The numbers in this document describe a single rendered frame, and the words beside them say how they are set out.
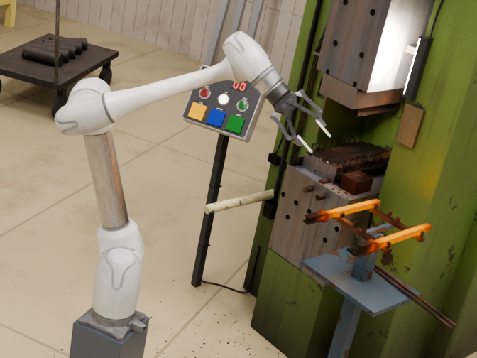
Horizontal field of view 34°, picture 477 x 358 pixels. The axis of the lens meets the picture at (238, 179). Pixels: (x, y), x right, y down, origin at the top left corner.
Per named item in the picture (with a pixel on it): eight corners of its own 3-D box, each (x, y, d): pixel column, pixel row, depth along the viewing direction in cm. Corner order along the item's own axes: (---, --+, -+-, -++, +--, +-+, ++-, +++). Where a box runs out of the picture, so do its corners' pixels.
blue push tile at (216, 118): (219, 127, 367) (225, 112, 367) (206, 122, 369) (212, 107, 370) (220, 128, 368) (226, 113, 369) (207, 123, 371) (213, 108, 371)
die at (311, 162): (333, 183, 348) (337, 166, 344) (301, 165, 360) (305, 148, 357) (390, 170, 375) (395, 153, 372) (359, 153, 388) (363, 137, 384)
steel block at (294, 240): (324, 287, 353) (348, 200, 335) (267, 246, 377) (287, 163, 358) (399, 260, 390) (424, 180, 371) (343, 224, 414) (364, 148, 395)
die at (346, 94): (352, 109, 333) (358, 88, 329) (319, 92, 346) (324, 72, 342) (410, 101, 360) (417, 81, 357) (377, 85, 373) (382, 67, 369)
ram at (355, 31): (382, 100, 320) (409, 3, 304) (315, 68, 345) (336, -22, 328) (440, 91, 348) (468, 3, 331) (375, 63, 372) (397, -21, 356)
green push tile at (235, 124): (238, 133, 364) (244, 119, 364) (224, 128, 366) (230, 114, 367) (239, 134, 365) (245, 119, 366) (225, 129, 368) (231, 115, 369)
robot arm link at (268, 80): (251, 84, 251) (263, 98, 251) (250, 84, 242) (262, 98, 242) (272, 65, 250) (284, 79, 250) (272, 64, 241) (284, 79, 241)
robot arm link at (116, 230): (101, 289, 288) (108, 258, 307) (145, 284, 287) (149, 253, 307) (58, 91, 254) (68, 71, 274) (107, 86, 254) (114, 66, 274)
